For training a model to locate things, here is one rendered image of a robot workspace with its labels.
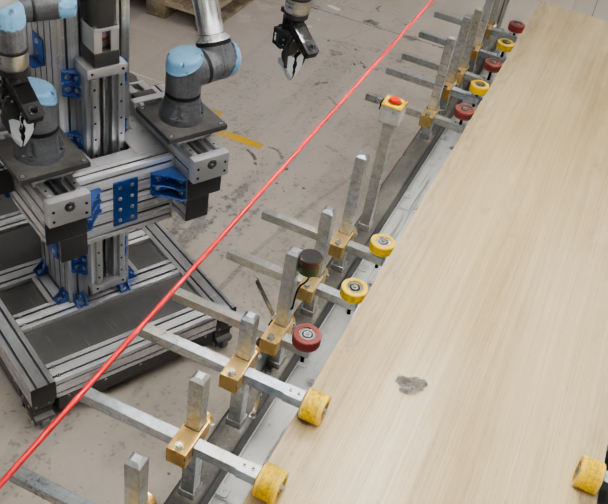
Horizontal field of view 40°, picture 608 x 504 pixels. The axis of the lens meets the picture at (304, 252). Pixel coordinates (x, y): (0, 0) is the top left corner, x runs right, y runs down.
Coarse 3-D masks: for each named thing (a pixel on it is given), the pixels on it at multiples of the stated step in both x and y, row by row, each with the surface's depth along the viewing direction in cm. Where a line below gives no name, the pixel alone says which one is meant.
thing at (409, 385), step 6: (396, 378) 218; (402, 378) 217; (408, 378) 217; (414, 378) 218; (402, 384) 217; (408, 384) 216; (414, 384) 216; (420, 384) 216; (426, 384) 218; (402, 390) 215; (408, 390) 214; (414, 390) 215; (420, 390) 216
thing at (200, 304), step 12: (180, 288) 239; (180, 300) 237; (192, 300) 236; (204, 300) 236; (204, 312) 236; (216, 312) 234; (228, 312) 234; (264, 324) 232; (288, 336) 230; (288, 348) 230
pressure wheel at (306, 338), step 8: (296, 328) 226; (304, 328) 227; (312, 328) 227; (296, 336) 224; (304, 336) 225; (312, 336) 226; (320, 336) 225; (296, 344) 224; (304, 344) 223; (312, 344) 223
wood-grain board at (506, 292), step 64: (512, 64) 374; (576, 64) 383; (512, 128) 329; (576, 128) 336; (448, 192) 288; (512, 192) 294; (576, 192) 300; (448, 256) 261; (512, 256) 266; (576, 256) 270; (384, 320) 235; (448, 320) 238; (512, 320) 242; (576, 320) 246; (320, 384) 213; (384, 384) 216; (448, 384) 219; (512, 384) 223; (576, 384) 226; (320, 448) 198; (384, 448) 201; (448, 448) 203; (512, 448) 206; (576, 448) 209
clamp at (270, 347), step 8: (272, 328) 230; (280, 328) 231; (288, 328) 232; (264, 336) 228; (280, 336) 228; (264, 344) 228; (272, 344) 226; (280, 344) 230; (264, 352) 230; (272, 352) 228
